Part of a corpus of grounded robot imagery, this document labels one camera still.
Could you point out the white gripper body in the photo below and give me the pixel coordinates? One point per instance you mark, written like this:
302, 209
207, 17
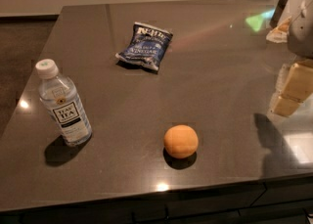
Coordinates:
301, 37

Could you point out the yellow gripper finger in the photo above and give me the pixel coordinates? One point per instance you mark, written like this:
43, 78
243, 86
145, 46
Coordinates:
294, 85
279, 34

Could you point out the clear blue plastic water bottle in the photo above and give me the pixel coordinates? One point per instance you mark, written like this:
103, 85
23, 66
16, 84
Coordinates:
59, 96

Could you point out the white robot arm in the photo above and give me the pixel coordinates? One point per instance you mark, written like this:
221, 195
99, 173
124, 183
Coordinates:
287, 8

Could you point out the blue chip bag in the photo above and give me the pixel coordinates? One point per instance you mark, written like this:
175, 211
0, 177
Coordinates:
147, 46

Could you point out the orange fruit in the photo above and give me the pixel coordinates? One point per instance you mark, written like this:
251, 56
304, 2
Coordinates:
181, 141

